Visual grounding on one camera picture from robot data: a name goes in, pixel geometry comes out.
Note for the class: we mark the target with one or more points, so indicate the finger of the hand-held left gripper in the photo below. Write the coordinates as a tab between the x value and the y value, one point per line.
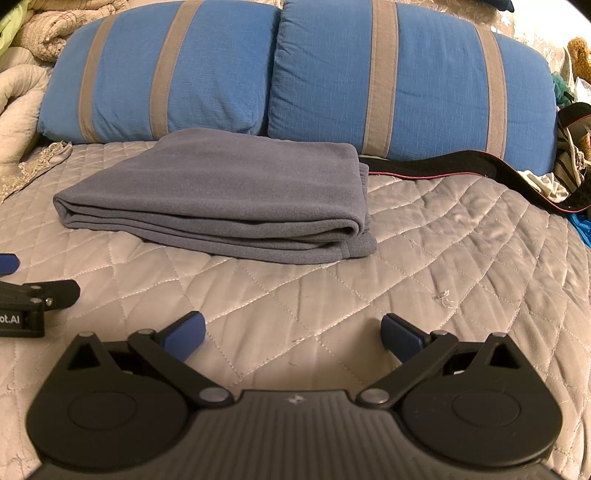
8	264
55	293

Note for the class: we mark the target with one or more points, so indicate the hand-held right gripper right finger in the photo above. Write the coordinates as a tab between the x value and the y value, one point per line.
401	337

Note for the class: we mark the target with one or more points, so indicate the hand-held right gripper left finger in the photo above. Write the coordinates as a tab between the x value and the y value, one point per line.
187	334

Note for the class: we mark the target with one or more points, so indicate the grey fleece garment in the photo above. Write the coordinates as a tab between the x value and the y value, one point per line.
207	194

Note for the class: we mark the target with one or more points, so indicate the grey quilted bed cover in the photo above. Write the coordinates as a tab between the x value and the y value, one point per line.
323	295

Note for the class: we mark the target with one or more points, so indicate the light green cloth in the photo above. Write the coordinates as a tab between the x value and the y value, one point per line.
9	32

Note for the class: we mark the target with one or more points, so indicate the beige knit blanket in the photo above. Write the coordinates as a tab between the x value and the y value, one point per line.
51	32

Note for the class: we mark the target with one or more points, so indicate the black white striped cloth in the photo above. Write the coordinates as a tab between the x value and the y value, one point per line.
565	157

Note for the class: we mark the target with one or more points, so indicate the blue grey-striped pillow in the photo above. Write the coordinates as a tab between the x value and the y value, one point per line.
438	92
207	69

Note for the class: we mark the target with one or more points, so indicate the black bag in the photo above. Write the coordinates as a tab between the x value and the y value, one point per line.
577	115

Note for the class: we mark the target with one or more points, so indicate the teal cloth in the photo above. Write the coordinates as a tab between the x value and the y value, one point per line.
561	87

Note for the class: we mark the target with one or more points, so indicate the brown teddy bear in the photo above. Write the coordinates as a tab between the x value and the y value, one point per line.
581	55

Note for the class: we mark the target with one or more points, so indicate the dark blue cloth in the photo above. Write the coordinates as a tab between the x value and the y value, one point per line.
503	4

